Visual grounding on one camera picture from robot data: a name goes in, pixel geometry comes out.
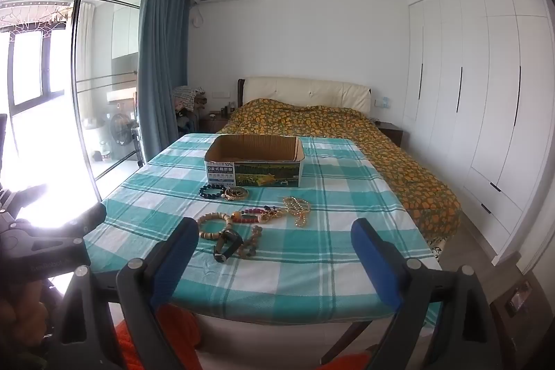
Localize brown bead bracelet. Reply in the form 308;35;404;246
234;225;265;259

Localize black wristband watch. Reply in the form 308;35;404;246
213;228;245;264

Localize cream padded headboard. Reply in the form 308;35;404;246
238;77;373;118

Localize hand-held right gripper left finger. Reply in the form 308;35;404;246
54;217;204;370

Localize printed cardboard box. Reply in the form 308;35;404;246
204;134;305;189

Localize orange clothing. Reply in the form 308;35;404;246
113;304;205;370

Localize round washing machine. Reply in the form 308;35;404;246
106;112;134;148

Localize dark wooden nightstand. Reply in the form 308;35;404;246
377;121;405;148
200;110;230;134

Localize dark bead string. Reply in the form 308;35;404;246
260;204;285;223

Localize teal plaid cloth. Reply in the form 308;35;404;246
82;132;443;328

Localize light wooden bead bracelet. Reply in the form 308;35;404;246
197;212;231;241

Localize person's left hand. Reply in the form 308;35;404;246
0;282;49;355

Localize blue curtain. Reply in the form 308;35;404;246
137;0;192;163

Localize black framed sliding glass door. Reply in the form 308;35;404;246
0;0;145;201

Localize pile of clothes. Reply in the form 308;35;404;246
171;86;207;133

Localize red bead bracelet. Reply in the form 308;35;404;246
232;205;272;226

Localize white wardrobe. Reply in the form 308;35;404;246
402;0;555;263

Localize dark wooden table leg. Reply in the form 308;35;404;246
320;320;362;360

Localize white sheer curtain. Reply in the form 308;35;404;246
80;2;96;130

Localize gold earrings and chain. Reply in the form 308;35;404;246
282;197;312;229

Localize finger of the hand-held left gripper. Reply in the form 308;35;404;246
8;202;108;243

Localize dark blue bead bracelet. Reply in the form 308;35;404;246
198;184;227;200

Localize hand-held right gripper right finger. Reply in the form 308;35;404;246
350;217;508;370

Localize brown wooden cabinet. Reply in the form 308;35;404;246
489;271;536;338

